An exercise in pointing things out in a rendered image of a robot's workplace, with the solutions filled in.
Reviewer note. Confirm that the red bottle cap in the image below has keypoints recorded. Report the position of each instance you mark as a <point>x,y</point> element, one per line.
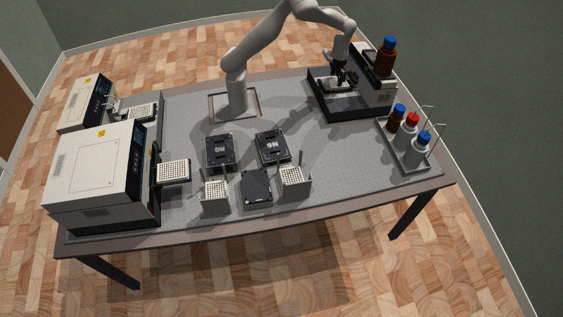
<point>412,120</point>

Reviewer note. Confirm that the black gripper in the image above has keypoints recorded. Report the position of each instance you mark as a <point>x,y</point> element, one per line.
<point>337,66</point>

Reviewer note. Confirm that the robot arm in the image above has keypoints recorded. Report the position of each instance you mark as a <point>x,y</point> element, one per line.
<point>234,61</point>

